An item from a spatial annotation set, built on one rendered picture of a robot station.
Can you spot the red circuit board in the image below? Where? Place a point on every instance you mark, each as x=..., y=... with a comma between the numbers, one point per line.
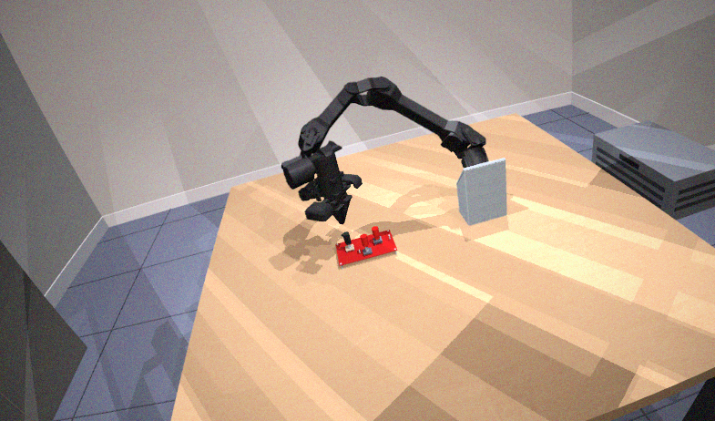
x=366, y=247

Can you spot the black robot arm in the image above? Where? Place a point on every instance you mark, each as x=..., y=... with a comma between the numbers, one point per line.
x=383, y=94

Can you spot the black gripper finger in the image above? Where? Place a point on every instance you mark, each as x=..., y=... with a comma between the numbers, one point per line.
x=338, y=214
x=346, y=202

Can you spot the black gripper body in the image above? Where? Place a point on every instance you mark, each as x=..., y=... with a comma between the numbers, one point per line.
x=333, y=189

